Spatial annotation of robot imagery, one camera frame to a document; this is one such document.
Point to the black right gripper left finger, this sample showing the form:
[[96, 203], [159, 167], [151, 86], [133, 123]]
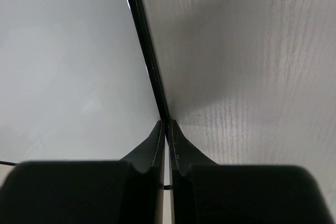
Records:
[[129, 190]]

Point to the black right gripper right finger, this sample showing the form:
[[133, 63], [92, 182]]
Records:
[[203, 191]]

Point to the white whiteboard black frame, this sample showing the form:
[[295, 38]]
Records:
[[74, 84]]

